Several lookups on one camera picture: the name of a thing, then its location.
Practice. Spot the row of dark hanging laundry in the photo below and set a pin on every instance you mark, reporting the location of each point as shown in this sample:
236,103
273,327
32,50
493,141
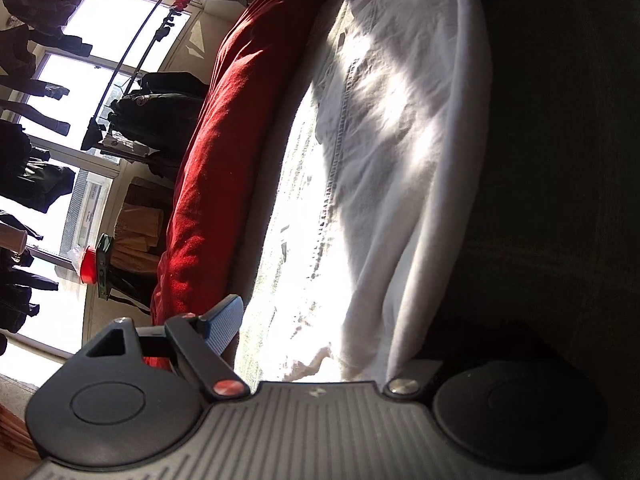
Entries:
35,180

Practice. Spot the red duvet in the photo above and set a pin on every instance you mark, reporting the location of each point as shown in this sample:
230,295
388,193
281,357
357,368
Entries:
220,160

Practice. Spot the plain black jacket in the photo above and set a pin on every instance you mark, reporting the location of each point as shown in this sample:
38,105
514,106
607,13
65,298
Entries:
175,82

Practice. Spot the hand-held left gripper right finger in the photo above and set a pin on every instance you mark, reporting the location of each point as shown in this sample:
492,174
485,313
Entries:
415,377

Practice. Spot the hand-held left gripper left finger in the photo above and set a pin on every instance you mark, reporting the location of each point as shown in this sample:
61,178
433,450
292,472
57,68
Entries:
222,325

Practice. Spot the brown wooden cabinet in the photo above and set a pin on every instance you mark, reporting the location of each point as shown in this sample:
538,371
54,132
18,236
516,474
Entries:
150,192

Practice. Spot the black jacket with badge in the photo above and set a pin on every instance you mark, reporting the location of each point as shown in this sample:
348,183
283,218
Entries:
150,120

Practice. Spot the row of socks on rack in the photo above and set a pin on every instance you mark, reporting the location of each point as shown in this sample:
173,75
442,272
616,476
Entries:
175,7

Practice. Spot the white T-shirt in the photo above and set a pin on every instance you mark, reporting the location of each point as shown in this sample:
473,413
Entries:
400,160

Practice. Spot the black hanging bag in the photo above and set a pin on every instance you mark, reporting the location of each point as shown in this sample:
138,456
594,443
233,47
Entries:
127,285

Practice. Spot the green plaid blanket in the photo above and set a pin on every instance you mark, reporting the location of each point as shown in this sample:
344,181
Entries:
550,160

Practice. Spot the red plastic basin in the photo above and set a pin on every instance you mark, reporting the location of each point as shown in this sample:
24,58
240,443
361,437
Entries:
89,266

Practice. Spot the green flat board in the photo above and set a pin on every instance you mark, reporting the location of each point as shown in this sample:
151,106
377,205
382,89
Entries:
103,270

